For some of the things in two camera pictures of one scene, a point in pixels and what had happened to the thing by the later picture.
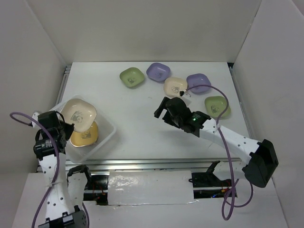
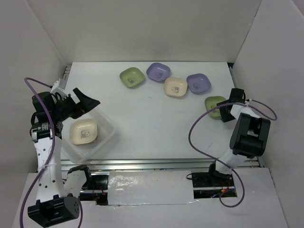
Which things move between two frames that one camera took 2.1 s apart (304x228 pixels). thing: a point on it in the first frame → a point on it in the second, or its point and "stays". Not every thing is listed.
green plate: [215, 105] stays
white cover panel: [150, 187] stays
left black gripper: [70, 128] → [85, 105]
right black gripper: [159, 110] → [226, 118]
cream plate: [173, 86] stays
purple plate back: [158, 71] stays
